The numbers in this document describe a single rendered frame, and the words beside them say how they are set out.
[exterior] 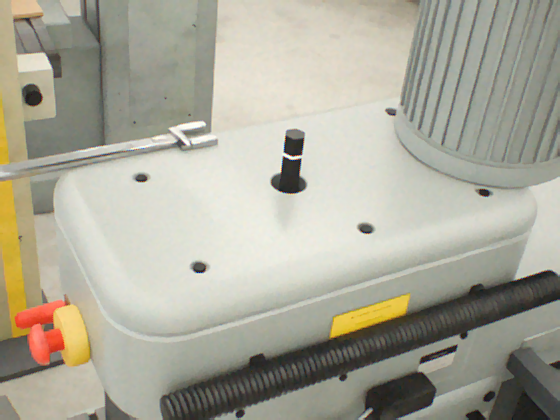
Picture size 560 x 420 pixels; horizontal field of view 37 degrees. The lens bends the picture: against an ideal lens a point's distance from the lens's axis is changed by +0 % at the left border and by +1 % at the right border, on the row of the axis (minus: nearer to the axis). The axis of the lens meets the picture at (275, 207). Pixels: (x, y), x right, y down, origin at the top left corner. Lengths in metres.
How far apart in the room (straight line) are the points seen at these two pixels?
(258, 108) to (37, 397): 2.26
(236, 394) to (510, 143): 0.37
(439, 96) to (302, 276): 0.25
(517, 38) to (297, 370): 0.37
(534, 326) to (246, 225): 0.45
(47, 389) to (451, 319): 2.42
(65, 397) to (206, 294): 2.43
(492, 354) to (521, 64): 0.39
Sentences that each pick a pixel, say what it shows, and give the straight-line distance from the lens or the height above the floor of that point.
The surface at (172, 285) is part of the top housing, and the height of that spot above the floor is 1.89.
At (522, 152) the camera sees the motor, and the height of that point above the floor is 1.94.
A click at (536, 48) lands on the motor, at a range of 0.83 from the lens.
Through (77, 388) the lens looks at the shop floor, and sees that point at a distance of 3.15.
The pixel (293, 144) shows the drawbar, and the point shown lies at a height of 1.94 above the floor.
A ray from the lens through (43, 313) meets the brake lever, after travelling 0.96.
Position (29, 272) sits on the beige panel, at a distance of 3.11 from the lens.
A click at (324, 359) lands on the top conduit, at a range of 0.79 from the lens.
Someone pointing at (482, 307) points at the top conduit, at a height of 1.80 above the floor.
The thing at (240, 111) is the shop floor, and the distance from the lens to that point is 4.69.
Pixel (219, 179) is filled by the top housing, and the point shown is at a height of 1.89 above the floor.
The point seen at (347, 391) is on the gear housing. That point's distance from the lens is 0.92.
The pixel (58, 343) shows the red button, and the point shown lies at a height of 1.77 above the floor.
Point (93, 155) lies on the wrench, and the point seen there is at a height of 1.90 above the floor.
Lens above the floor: 2.37
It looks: 37 degrees down
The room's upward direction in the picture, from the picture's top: 7 degrees clockwise
